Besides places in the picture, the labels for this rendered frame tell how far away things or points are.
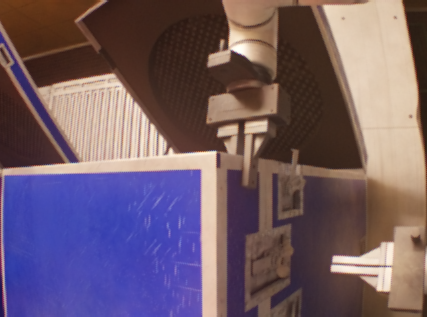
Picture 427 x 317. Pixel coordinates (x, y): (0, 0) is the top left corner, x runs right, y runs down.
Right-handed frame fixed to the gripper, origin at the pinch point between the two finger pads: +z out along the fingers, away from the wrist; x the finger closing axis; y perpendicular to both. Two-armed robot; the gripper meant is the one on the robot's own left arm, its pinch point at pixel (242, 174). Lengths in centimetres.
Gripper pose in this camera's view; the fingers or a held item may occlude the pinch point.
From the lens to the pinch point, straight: 48.3
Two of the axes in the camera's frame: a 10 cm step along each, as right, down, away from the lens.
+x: -8.2, 0.7, 5.7
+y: 5.7, 2.7, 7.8
